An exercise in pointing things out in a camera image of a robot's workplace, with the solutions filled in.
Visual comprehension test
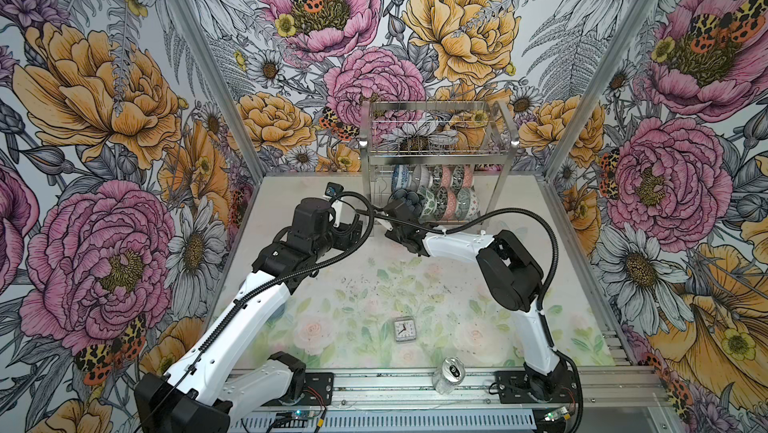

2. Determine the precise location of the small square alarm clock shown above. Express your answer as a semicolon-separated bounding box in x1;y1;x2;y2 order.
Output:
392;317;418;343

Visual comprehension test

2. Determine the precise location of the stainless steel dish rack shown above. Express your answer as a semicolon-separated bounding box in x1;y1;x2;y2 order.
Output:
359;99;520;218

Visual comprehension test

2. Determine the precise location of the purple striped bowl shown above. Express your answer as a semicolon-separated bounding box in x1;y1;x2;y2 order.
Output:
412;165;431;190

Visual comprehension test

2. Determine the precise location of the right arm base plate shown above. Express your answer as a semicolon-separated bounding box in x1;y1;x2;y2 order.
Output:
494;370;582;404

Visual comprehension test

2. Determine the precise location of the silver drink can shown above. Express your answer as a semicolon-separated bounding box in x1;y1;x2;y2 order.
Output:
432;357;466;395

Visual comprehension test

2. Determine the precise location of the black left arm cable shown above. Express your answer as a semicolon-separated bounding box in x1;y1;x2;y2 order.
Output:
128;190;376;433

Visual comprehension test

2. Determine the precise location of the dark navy wave bowl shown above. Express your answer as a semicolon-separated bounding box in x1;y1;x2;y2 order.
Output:
390;188;421;209

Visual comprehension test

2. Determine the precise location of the white vented cable duct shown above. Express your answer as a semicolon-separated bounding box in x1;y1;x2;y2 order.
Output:
229;407;536;432

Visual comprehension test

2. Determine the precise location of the black corrugated right cable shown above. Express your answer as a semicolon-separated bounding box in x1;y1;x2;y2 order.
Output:
353;207;584;433

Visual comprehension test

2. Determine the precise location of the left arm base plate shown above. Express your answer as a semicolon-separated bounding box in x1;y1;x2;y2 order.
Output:
262;372;335;407

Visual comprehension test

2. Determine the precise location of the blue floral bowl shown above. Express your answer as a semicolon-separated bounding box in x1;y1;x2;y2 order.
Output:
391;165;411;193

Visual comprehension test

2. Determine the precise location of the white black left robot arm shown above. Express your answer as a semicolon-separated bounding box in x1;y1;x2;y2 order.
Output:
134;183;373;432

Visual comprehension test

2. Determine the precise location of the aluminium front rail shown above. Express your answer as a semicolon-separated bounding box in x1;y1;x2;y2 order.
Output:
158;365;670;413

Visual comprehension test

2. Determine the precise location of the green circuit board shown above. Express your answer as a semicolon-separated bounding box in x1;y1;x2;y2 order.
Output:
269;410;325;430

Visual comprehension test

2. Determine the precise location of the black white patterned bowl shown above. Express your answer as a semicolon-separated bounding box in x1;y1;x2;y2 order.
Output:
435;187;457;221

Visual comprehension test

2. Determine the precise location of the green geometric pattern bowl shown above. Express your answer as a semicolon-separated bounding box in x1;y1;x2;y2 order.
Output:
455;187;480;221

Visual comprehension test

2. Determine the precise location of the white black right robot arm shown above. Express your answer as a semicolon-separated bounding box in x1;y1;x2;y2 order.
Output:
375;200;583;402

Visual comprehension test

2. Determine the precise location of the green leaf print bowl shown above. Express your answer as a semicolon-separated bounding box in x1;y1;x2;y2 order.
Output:
417;187;437;222

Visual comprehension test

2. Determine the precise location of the black white floral bowl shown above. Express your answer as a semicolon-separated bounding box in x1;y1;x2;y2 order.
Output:
451;165;474;193

